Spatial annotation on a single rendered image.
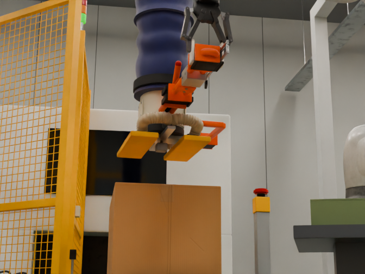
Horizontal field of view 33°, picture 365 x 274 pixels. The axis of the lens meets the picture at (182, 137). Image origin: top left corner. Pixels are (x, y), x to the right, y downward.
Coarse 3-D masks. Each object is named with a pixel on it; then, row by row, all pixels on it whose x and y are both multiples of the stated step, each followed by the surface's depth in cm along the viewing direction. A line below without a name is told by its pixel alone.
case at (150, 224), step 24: (120, 192) 226; (144, 192) 227; (168, 192) 229; (192, 192) 230; (216, 192) 231; (120, 216) 224; (144, 216) 225; (168, 216) 226; (192, 216) 228; (216, 216) 229; (120, 240) 221; (144, 240) 223; (168, 240) 224; (192, 240) 225; (216, 240) 227; (120, 264) 219; (144, 264) 221; (168, 264) 222; (192, 264) 223; (216, 264) 224
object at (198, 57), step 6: (198, 48) 174; (216, 48) 175; (198, 54) 173; (198, 60) 173; (204, 60) 173; (210, 60) 174; (216, 60) 174; (192, 66) 178; (198, 66) 178; (204, 66) 178; (210, 66) 178
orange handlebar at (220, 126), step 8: (208, 48) 173; (216, 56) 174; (192, 72) 187; (200, 72) 187; (176, 80) 200; (176, 88) 199; (184, 88) 199; (192, 88) 199; (216, 128) 250; (224, 128) 245
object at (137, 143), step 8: (128, 136) 216; (136, 136) 213; (144, 136) 213; (152, 136) 214; (128, 144) 223; (136, 144) 223; (144, 144) 223; (152, 144) 223; (120, 152) 236; (128, 152) 235; (136, 152) 235; (144, 152) 235
